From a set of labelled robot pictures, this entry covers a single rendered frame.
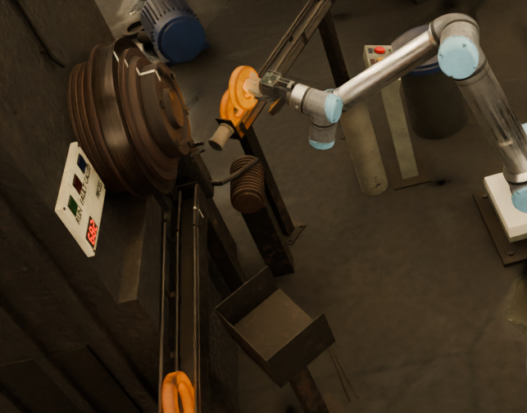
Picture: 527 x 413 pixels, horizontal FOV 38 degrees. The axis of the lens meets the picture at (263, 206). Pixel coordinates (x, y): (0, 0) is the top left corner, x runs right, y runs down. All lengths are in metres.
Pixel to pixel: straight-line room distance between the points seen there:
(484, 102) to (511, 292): 0.79
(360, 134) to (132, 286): 1.31
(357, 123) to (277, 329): 1.12
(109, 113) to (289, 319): 0.78
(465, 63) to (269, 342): 1.00
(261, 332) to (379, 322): 0.77
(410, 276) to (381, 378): 0.46
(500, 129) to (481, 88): 0.17
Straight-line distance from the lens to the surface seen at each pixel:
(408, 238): 3.16
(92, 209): 2.09
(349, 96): 2.71
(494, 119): 2.53
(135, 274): 2.20
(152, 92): 2.16
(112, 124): 2.10
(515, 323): 2.86
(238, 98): 2.70
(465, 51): 2.37
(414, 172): 3.37
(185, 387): 2.16
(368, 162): 3.22
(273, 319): 2.28
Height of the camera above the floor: 2.35
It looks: 42 degrees down
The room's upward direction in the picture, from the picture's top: 24 degrees counter-clockwise
